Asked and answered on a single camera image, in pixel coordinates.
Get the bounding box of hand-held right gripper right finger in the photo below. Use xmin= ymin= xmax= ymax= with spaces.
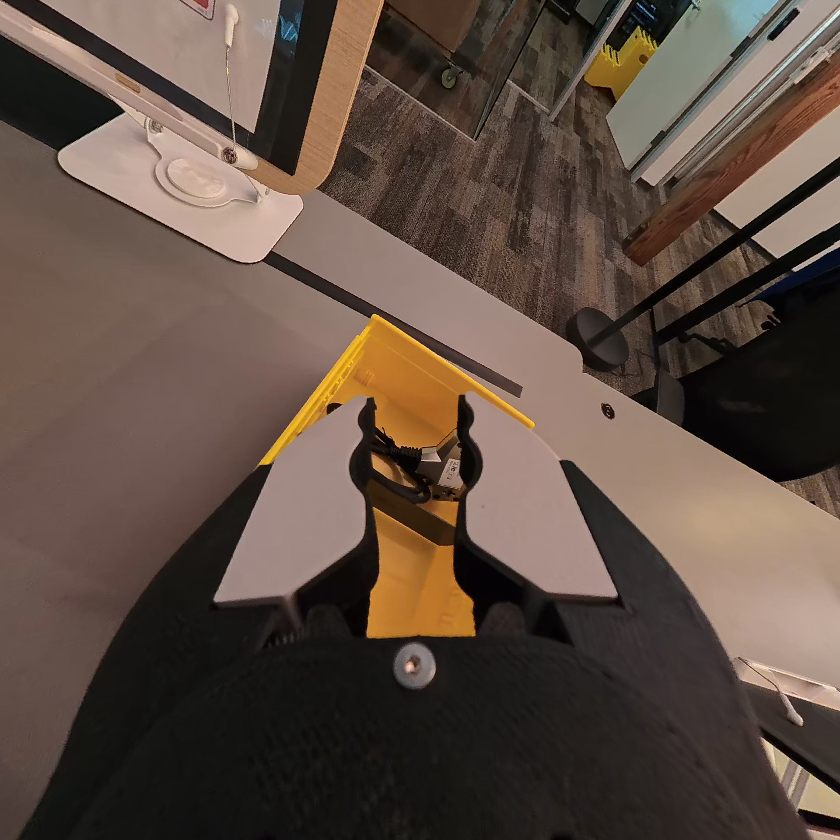
xmin=453 ymin=392 xmax=621 ymax=637

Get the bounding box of monitor on white stand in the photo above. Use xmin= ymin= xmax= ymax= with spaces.
xmin=0 ymin=0 xmax=386 ymax=196

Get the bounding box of yellow plastic bin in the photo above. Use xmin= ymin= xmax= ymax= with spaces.
xmin=258 ymin=314 xmax=536 ymax=639

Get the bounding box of white tethered stylus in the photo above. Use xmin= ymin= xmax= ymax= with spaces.
xmin=222 ymin=3 xmax=240 ymax=165

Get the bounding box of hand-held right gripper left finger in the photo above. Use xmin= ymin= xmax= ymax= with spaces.
xmin=211 ymin=395 xmax=383 ymax=639

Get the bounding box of black braided cable grey plug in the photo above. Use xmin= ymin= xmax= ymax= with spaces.
xmin=367 ymin=423 xmax=463 ymax=503

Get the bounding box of white display stand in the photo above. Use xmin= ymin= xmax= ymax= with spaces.
xmin=58 ymin=112 xmax=305 ymax=265

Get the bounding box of black chair with blue jacket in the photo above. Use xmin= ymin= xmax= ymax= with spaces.
xmin=676 ymin=262 xmax=840 ymax=483

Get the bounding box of wooden post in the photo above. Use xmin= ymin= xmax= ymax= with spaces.
xmin=622 ymin=56 xmax=840 ymax=266

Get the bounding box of black hdmi switch box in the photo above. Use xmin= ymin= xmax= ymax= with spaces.
xmin=369 ymin=456 xmax=468 ymax=547

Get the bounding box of black pole floor stand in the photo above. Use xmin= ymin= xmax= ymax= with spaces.
xmin=566 ymin=156 xmax=840 ymax=373
xmin=631 ymin=223 xmax=840 ymax=427

